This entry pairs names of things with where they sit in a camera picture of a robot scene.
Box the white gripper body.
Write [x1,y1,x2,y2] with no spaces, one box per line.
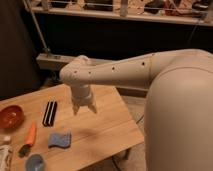
[71,85,93,106]

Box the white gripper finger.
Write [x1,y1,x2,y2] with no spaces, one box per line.
[73,105,80,115]
[88,103,97,114]

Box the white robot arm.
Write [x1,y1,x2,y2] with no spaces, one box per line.
[60,49,213,171]

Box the black and white striped block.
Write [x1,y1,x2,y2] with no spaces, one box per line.
[42,101,57,127]

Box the wooden table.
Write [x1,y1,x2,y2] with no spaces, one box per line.
[0,85,143,171]

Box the blue sponge cloth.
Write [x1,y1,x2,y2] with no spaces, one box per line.
[48,133,71,149]

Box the orange carrot toy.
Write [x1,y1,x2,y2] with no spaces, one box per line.
[18,122,37,157]

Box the metal rod stand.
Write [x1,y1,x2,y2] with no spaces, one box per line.
[25,0,60,59]

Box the red bowl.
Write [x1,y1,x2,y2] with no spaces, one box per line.
[0,105,25,129]

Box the white tube bottle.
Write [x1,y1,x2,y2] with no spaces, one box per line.
[0,136,13,171]

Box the upper wooden shelf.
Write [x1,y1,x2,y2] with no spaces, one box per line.
[22,0,213,28]

